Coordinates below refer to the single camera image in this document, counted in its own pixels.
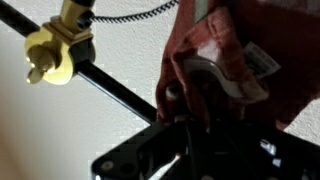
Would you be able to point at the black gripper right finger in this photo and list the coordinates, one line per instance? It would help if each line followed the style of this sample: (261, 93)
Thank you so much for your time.
(249, 151)

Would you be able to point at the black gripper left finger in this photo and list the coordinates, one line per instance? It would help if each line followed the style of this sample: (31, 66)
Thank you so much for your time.
(142, 155)

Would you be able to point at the red patterned cloth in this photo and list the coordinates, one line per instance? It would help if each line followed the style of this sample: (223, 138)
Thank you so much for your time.
(253, 59)

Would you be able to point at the black lamp stand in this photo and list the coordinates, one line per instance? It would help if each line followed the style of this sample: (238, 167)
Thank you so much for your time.
(63, 47)

